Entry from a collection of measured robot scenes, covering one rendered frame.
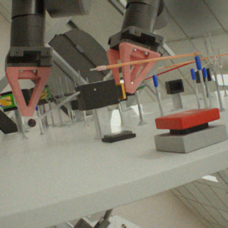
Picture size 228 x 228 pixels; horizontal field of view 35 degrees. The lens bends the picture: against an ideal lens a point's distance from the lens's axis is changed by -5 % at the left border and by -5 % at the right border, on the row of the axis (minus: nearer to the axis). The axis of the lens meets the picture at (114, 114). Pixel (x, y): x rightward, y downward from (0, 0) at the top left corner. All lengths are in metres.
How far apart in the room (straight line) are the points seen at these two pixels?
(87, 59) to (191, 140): 1.37
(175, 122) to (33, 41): 0.29
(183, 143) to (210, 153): 0.03
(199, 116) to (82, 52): 1.35
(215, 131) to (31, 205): 0.19
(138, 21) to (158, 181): 0.38
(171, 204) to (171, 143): 10.25
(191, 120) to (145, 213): 9.83
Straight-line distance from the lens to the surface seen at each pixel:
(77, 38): 1.69
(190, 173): 0.32
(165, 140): 0.38
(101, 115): 0.60
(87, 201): 0.28
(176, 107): 0.91
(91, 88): 0.59
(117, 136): 0.54
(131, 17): 0.64
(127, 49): 0.60
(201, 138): 0.36
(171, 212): 10.71
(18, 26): 0.58
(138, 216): 10.07
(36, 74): 0.57
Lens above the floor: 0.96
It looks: 17 degrees up
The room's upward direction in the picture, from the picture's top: 40 degrees clockwise
